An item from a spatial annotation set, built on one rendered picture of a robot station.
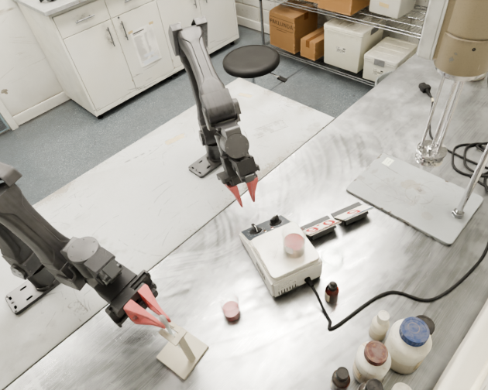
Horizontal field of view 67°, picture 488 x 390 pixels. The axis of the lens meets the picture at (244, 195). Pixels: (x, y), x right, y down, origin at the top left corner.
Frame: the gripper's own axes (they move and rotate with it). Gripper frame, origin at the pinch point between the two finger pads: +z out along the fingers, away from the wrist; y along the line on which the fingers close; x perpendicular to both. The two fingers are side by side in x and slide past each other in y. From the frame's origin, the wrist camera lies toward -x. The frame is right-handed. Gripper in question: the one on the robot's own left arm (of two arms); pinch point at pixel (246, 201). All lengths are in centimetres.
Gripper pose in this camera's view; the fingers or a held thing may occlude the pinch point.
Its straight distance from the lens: 98.1
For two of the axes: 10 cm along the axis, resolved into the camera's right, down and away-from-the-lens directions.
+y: 9.1, -3.6, 2.1
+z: 2.7, 8.9, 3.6
